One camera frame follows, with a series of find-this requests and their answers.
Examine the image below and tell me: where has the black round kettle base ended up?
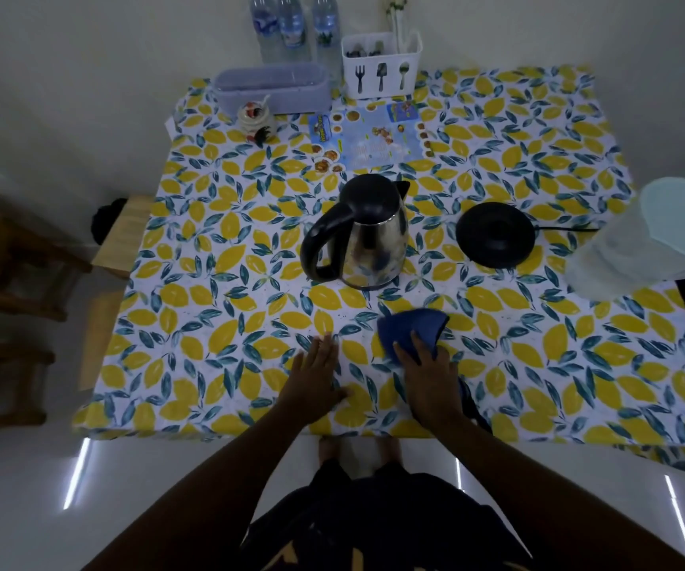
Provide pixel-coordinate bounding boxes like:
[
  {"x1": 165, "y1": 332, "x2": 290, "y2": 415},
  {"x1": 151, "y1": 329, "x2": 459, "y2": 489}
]
[{"x1": 455, "y1": 201, "x2": 537, "y2": 270}]

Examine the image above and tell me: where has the person's right foot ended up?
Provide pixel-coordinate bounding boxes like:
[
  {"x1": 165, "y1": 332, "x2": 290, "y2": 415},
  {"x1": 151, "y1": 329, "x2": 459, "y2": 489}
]
[{"x1": 370, "y1": 436, "x2": 404, "y2": 477}]

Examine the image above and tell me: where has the person's left foot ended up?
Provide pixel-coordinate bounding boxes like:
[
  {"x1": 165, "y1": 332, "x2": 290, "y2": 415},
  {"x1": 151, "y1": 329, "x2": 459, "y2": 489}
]
[{"x1": 317, "y1": 436, "x2": 357, "y2": 477}]

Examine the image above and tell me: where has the person's right forearm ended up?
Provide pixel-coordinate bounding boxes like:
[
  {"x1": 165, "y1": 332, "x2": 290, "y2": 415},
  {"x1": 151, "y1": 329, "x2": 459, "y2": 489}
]
[{"x1": 431, "y1": 409, "x2": 685, "y2": 571}]

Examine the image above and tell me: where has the small white patterned jar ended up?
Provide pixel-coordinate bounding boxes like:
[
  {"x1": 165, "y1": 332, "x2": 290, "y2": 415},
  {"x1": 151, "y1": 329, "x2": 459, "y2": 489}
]
[{"x1": 236, "y1": 95, "x2": 278, "y2": 137}]

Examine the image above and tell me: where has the green cap water bottle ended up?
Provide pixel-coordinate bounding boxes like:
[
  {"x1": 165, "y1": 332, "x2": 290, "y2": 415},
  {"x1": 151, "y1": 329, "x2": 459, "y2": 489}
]
[
  {"x1": 311, "y1": 0, "x2": 343, "y2": 84},
  {"x1": 276, "y1": 0, "x2": 311, "y2": 63}
]

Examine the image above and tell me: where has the bundle of pale chopsticks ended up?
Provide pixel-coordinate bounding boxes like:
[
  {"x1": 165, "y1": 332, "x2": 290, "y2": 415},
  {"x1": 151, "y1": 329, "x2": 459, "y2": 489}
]
[{"x1": 384, "y1": 0, "x2": 410, "y2": 54}]

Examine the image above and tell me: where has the black rounded object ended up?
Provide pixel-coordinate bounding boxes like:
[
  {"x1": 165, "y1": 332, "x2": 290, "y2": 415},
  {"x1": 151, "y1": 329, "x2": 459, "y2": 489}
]
[{"x1": 91, "y1": 197, "x2": 129, "y2": 247}]

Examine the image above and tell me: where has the person's right hand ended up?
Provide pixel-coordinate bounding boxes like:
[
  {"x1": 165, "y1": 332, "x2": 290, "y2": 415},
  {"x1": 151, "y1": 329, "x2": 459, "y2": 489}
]
[{"x1": 392, "y1": 331, "x2": 465, "y2": 432}]

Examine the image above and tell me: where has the white cutlery caddy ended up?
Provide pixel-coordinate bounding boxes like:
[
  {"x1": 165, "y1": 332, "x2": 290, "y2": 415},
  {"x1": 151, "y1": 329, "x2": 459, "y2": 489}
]
[{"x1": 341, "y1": 31, "x2": 425, "y2": 101}]

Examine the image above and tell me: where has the blue cloth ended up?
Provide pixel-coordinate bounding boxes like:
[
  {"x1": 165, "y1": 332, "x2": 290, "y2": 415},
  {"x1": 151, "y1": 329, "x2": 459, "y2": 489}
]
[{"x1": 376, "y1": 308, "x2": 495, "y2": 435}]

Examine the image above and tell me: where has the lilac oblong container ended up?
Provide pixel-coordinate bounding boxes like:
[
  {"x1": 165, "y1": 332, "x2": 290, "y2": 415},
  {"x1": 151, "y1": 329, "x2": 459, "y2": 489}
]
[{"x1": 211, "y1": 63, "x2": 333, "y2": 118}]

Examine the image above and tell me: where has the lemon print covered table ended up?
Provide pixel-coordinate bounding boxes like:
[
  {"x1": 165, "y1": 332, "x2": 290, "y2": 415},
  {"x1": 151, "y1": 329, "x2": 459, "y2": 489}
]
[{"x1": 71, "y1": 64, "x2": 685, "y2": 477}]

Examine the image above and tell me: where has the person's left forearm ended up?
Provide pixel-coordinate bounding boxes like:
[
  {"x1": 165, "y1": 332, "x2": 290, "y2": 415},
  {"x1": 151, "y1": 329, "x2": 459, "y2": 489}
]
[{"x1": 83, "y1": 404, "x2": 319, "y2": 571}]

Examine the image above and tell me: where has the steel electric kettle black handle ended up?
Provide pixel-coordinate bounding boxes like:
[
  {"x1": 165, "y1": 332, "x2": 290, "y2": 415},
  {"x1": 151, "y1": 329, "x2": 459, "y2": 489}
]
[{"x1": 299, "y1": 173, "x2": 412, "y2": 291}]

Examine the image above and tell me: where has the clear pitcher pale green lid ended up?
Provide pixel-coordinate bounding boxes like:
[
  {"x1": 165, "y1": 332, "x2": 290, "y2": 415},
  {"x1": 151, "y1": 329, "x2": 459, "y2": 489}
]
[{"x1": 564, "y1": 176, "x2": 685, "y2": 303}]

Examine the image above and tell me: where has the person's left hand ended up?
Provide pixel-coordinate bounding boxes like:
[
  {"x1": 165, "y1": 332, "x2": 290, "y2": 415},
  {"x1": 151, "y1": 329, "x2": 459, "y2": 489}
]
[{"x1": 276, "y1": 333, "x2": 355, "y2": 429}]

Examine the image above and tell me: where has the person's dark clothing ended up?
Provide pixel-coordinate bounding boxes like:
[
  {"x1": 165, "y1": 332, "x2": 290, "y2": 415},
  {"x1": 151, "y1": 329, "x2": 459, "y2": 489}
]
[{"x1": 241, "y1": 460, "x2": 533, "y2": 571}]

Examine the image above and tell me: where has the dark wooden stool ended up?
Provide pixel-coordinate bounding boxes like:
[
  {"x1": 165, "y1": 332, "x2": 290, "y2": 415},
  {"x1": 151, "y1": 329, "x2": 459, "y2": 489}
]
[
  {"x1": 0, "y1": 335, "x2": 57, "y2": 438},
  {"x1": 0, "y1": 210, "x2": 93, "y2": 323}
]

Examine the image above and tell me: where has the blue cap water bottle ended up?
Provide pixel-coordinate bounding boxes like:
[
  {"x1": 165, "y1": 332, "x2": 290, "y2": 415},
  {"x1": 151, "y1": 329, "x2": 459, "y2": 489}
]
[{"x1": 249, "y1": 0, "x2": 281, "y2": 63}]

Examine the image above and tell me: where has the light wooden bench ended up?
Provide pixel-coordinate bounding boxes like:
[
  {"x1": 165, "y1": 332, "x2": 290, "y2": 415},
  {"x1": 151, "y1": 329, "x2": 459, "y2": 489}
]
[
  {"x1": 77, "y1": 289, "x2": 127, "y2": 392},
  {"x1": 91, "y1": 195, "x2": 156, "y2": 282}
]

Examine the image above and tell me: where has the person's foot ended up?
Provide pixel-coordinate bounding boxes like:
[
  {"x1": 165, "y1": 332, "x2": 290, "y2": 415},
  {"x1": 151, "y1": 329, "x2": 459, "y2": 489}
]
[
  {"x1": 317, "y1": 436, "x2": 357, "y2": 477},
  {"x1": 370, "y1": 436, "x2": 404, "y2": 477}
]

